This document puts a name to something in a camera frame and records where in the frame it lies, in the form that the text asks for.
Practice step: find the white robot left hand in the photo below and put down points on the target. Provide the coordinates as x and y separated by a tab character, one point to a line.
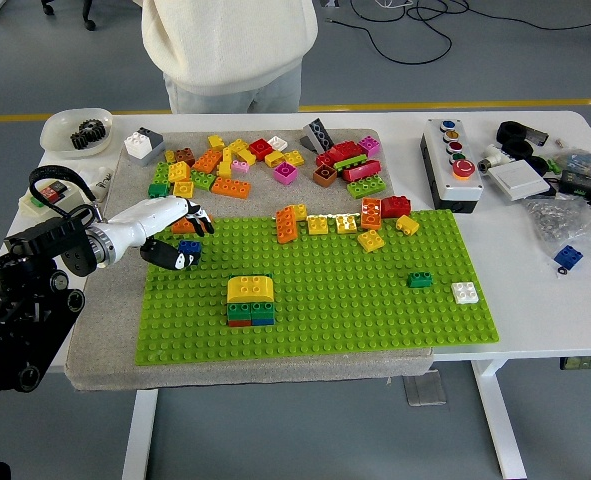
145	220

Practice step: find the blue square brick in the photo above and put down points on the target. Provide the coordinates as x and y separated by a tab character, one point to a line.
569	256
190	246

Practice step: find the yellow curved brick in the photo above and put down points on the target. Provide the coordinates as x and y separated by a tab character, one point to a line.
250	289

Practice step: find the magenta square brick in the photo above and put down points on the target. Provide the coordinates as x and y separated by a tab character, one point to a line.
286	174

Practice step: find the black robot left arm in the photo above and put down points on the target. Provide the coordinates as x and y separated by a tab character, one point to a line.
45	245

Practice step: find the small dark green brick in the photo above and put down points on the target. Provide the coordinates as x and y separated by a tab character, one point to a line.
158	190
420	280

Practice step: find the orange long brick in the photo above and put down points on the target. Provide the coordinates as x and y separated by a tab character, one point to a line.
286	225
371	214
182	227
231	188

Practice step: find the yellow square brick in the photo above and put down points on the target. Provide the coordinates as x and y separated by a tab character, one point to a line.
370	241
179	172
318	226
347	224
183	189

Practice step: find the lime long brick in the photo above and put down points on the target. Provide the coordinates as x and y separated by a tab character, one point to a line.
367	187
161	173

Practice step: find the small yellow brick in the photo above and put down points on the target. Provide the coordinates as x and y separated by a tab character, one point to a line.
170	156
216	143
407	226
300	212

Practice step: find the white square brick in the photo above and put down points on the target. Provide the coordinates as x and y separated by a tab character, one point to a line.
137	142
464	293

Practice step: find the yellow narrow brick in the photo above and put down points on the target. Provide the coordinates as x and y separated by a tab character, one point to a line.
225	165

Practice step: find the pink flat brick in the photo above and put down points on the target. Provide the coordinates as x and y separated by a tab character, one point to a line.
240	167

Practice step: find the dark green long brick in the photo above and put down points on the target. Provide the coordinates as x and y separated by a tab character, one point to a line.
240	311
263	310

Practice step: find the red square brick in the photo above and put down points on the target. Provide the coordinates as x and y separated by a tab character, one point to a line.
260	149

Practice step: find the red flat brick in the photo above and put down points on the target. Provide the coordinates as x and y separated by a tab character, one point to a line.
239	323

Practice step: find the blue flat brick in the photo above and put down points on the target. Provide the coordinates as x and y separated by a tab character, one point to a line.
262	322

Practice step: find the brown square brick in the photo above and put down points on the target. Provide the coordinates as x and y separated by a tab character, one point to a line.
324	175

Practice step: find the grey patterned sloped brick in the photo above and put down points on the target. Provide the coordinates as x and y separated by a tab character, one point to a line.
317	134

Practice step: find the green studded baseplate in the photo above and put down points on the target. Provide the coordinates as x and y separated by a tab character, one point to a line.
327	300

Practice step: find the large red brick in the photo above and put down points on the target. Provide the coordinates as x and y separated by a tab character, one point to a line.
342	150

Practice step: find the lime flat brick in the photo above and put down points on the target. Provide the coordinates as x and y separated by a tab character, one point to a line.
350	162

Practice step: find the red long brick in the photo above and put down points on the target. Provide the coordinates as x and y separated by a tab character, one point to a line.
361	171

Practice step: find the white plastic tube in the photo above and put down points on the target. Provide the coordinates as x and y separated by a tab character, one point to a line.
104	181

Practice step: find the black gear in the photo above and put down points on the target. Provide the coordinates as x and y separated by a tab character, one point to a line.
94	130
80	141

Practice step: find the white bowl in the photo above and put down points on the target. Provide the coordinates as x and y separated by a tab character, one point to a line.
57	132

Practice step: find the person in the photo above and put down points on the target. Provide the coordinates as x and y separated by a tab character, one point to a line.
230	50

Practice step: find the grey-brown mat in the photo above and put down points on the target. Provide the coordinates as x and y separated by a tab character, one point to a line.
275	375

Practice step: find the black office chair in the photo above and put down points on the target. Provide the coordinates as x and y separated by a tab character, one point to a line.
90	24

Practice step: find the white table leg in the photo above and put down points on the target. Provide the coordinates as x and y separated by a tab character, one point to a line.
505	430
140	435

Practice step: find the grey button control box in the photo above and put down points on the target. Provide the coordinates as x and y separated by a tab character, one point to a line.
450	175

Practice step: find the white pipe fitting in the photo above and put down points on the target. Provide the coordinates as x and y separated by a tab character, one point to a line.
492	157

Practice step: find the grey black block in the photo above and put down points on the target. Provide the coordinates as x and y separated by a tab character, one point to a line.
537	136

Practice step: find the small green part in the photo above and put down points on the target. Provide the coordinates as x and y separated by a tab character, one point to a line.
554	165

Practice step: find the clear bag of screws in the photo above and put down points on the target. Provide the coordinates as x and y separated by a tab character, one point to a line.
570	220

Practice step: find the black power adapter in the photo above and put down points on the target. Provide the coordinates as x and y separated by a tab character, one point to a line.
582	185

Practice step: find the clear bag of parts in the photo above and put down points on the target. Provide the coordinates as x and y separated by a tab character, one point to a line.
582	161

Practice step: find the table control panel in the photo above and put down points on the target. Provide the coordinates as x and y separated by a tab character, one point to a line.
587	363

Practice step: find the beige switch box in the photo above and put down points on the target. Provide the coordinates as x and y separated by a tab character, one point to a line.
55	189

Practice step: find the white switch plate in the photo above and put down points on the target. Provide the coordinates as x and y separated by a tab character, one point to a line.
519	181

